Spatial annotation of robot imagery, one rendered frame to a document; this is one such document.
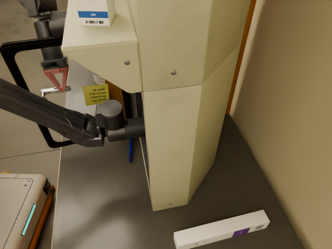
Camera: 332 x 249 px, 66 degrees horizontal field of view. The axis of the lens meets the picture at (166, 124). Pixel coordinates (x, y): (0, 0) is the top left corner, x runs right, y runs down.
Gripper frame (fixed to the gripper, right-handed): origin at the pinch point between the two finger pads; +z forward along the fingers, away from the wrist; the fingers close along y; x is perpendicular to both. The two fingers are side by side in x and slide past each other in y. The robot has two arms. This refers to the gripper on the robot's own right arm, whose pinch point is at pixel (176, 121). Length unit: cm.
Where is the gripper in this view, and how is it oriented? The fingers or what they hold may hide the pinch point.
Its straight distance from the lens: 74.1
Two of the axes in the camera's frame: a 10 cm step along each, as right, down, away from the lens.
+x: 0.1, 7.0, 7.2
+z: 9.8, -1.6, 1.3
